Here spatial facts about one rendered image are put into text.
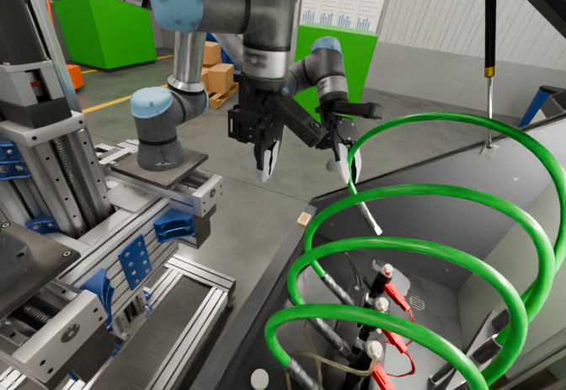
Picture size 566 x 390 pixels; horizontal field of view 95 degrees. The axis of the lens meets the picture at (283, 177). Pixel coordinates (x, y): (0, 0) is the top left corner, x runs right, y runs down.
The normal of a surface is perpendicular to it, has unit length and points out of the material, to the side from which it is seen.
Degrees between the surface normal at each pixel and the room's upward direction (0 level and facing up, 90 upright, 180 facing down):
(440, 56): 90
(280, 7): 90
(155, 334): 0
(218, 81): 90
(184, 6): 103
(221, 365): 0
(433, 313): 0
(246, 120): 90
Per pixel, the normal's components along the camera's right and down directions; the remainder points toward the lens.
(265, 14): 0.47, 0.69
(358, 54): -0.21, 0.54
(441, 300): 0.11, -0.82
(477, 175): -0.43, 0.47
